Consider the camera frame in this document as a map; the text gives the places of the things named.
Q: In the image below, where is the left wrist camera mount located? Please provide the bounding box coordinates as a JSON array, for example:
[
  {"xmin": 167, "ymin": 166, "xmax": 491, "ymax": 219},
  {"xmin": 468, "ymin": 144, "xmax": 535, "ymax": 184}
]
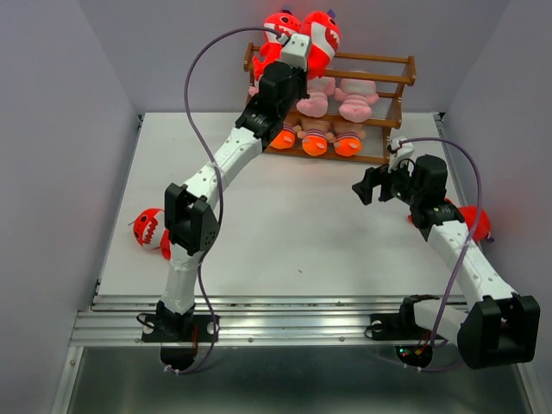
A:
[{"xmin": 279, "ymin": 34, "xmax": 311, "ymax": 72}]

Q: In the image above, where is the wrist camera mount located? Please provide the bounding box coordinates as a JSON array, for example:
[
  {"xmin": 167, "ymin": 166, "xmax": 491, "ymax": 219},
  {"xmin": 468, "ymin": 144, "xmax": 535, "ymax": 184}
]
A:
[
  {"xmin": 279, "ymin": 34, "xmax": 311, "ymax": 72},
  {"xmin": 387, "ymin": 135, "xmax": 414, "ymax": 173}
]

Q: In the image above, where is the boy doll black hair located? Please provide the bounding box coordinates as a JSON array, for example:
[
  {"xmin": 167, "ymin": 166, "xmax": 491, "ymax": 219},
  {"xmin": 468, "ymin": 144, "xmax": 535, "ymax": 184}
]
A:
[{"xmin": 270, "ymin": 123, "xmax": 302, "ymax": 150}]

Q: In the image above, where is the pink pig plush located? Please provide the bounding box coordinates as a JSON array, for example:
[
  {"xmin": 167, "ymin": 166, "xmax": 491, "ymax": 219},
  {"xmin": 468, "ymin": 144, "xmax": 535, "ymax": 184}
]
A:
[
  {"xmin": 248, "ymin": 85, "xmax": 259, "ymax": 97},
  {"xmin": 296, "ymin": 77, "xmax": 336, "ymax": 118},
  {"xmin": 334, "ymin": 78, "xmax": 379, "ymax": 123}
]

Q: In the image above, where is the wooden three-tier shelf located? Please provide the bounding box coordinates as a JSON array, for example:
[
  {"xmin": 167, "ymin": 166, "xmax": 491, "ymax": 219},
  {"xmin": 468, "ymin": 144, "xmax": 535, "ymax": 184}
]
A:
[{"xmin": 267, "ymin": 53, "xmax": 417, "ymax": 165}]

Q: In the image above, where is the red shark plush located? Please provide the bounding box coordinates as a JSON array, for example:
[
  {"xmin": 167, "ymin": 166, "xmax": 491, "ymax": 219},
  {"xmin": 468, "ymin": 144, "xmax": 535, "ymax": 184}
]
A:
[
  {"xmin": 131, "ymin": 208, "xmax": 171, "ymax": 260},
  {"xmin": 300, "ymin": 10, "xmax": 341, "ymax": 80},
  {"xmin": 409, "ymin": 198, "xmax": 492, "ymax": 242},
  {"xmin": 252, "ymin": 9, "xmax": 301, "ymax": 81}
]

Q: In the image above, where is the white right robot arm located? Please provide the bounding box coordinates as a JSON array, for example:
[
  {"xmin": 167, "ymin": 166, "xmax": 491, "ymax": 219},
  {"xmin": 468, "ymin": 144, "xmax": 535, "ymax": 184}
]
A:
[{"xmin": 352, "ymin": 155, "xmax": 540, "ymax": 369}]

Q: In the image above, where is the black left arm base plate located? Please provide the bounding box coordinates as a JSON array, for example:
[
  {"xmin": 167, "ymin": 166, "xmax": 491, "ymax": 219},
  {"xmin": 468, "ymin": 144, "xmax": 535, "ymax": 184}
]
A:
[{"xmin": 136, "ymin": 313, "xmax": 218, "ymax": 343}]

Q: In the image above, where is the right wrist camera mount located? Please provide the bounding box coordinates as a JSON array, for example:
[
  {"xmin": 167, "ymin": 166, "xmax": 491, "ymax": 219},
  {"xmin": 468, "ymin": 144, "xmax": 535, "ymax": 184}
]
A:
[{"xmin": 387, "ymin": 135, "xmax": 414, "ymax": 173}]

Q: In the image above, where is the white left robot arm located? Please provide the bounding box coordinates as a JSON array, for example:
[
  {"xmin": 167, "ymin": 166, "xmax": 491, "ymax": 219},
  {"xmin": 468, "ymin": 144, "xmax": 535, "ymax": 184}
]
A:
[{"xmin": 146, "ymin": 61, "xmax": 307, "ymax": 342}]

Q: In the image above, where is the aluminium rail frame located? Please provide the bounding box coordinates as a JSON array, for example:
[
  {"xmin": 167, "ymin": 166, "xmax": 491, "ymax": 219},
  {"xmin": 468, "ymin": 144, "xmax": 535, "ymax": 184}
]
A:
[{"xmin": 69, "ymin": 113, "xmax": 532, "ymax": 413}]

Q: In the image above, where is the boy doll face up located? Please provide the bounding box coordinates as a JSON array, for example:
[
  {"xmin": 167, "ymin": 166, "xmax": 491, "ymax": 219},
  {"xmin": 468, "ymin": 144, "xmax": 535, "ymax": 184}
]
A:
[{"xmin": 297, "ymin": 118, "xmax": 335, "ymax": 157}]

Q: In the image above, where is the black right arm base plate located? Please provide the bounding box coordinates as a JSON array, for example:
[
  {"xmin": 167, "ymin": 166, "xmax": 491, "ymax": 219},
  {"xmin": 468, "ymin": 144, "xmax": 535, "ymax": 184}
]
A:
[{"xmin": 364, "ymin": 313, "xmax": 430, "ymax": 342}]

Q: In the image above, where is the boy doll from corner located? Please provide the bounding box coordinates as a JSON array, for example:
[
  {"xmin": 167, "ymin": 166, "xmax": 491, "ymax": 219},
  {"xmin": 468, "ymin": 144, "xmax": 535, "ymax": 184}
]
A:
[{"xmin": 333, "ymin": 122, "xmax": 366, "ymax": 157}]

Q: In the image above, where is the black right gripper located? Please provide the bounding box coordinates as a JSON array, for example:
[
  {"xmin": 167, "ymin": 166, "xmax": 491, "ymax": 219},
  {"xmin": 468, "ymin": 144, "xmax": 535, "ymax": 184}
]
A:
[{"xmin": 350, "ymin": 154, "xmax": 423, "ymax": 206}]

